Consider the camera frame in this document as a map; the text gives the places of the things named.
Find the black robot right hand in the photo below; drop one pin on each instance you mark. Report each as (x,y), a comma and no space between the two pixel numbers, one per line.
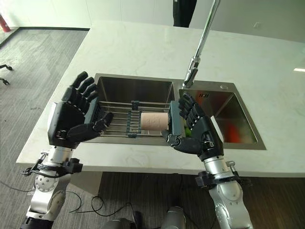
(202,133)

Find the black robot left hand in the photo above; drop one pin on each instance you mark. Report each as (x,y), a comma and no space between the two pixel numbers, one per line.
(69,114)

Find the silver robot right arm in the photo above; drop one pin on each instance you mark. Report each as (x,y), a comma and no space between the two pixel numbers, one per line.
(228,198)

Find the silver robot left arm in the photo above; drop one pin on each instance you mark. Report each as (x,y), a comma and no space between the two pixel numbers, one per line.
(45,190)

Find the green item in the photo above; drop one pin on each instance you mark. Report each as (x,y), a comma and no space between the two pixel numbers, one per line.
(187,131)

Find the orange red item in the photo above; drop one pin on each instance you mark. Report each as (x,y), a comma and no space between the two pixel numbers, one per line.
(232,132)

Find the extendable sink drain rack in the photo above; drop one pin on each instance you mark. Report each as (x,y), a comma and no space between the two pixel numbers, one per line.
(175,119)

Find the stainless steel double sink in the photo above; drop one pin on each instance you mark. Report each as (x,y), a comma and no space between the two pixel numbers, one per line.
(228,107)

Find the pink cup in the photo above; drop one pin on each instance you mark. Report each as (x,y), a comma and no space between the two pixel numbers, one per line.
(153,121)

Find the white counter support panel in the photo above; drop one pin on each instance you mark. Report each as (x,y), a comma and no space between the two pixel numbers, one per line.
(93,182)

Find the black chair caster leg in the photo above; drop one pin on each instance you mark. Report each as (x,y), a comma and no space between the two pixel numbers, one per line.
(4,81)
(6,66)

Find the chrome kitchen faucet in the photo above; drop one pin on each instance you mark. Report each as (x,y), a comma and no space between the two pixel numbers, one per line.
(202,45)

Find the silver robot right leg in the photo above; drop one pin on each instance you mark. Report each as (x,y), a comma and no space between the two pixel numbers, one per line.
(175,218)

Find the silver robot leg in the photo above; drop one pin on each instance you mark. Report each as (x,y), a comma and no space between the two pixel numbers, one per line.
(119,224)
(175,218)

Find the red fire extinguisher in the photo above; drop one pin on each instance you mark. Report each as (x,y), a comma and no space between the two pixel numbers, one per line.
(5,23)

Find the silver robot left leg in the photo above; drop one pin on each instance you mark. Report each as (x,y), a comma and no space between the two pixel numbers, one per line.
(119,224)

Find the person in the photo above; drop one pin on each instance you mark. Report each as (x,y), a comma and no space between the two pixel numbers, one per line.
(184,13)

